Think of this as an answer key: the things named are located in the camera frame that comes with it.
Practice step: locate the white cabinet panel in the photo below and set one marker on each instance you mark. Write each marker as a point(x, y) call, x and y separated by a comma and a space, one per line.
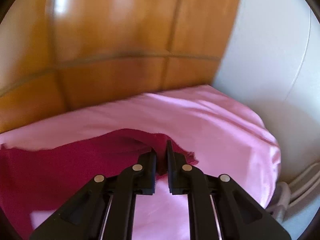
point(265, 55)

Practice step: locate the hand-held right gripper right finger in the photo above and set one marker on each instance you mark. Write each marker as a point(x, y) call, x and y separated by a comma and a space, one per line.
point(173, 175)

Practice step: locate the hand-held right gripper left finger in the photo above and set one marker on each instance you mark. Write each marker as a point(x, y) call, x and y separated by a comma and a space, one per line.
point(150, 175)

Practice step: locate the pink bed sheet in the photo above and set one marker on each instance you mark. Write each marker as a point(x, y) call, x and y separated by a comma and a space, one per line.
point(200, 120)

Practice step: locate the crimson small cloth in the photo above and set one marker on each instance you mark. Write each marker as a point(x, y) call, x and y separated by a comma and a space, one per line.
point(62, 170)

